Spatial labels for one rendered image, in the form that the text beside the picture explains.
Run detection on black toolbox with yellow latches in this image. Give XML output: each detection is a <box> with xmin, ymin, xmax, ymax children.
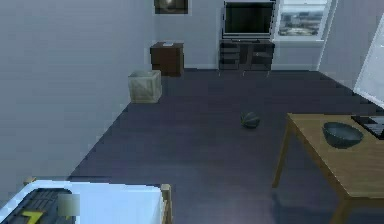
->
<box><xmin>1</xmin><ymin>188</ymin><xmax>79</xmax><ymax>224</ymax></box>

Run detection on beige square bin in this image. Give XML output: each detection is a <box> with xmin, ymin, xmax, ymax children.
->
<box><xmin>127</xmin><ymin>70</ymin><xmax>163</xmax><ymax>104</ymax></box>

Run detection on dark green striped ball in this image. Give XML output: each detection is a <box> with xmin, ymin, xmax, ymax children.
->
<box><xmin>240</xmin><ymin>111</ymin><xmax>262</xmax><ymax>130</ymax></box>

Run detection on dark brown wooden cabinet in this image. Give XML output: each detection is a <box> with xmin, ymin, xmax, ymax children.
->
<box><xmin>149</xmin><ymin>41</ymin><xmax>185</xmax><ymax>78</ymax></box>

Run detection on black television stand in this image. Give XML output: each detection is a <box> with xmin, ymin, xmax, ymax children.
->
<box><xmin>218</xmin><ymin>39</ymin><xmax>276</xmax><ymax>78</ymax></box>

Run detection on black television set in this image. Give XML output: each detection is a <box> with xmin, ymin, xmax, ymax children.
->
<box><xmin>222</xmin><ymin>0</ymin><xmax>276</xmax><ymax>43</ymax></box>

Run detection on white framed window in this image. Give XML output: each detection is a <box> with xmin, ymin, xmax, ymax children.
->
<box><xmin>273</xmin><ymin>0</ymin><xmax>333</xmax><ymax>43</ymax></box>

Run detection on dark grey bowl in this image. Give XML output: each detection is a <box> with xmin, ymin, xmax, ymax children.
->
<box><xmin>322</xmin><ymin>121</ymin><xmax>365</xmax><ymax>149</ymax></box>

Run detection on pale grey cup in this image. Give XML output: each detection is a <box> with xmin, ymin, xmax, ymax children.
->
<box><xmin>57</xmin><ymin>193</ymin><xmax>81</xmax><ymax>218</ymax></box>

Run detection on light wooden table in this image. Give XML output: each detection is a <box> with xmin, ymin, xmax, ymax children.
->
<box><xmin>271</xmin><ymin>112</ymin><xmax>384</xmax><ymax>224</ymax></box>

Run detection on black laptop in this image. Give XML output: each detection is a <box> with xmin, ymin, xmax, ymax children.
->
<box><xmin>350</xmin><ymin>114</ymin><xmax>384</xmax><ymax>141</ymax></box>

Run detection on dark framed wall picture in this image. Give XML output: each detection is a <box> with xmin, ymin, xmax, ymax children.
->
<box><xmin>153</xmin><ymin>0</ymin><xmax>189</xmax><ymax>15</ymax></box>

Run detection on white bed with wooden frame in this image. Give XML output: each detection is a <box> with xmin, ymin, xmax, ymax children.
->
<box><xmin>0</xmin><ymin>176</ymin><xmax>173</xmax><ymax>224</ymax></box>

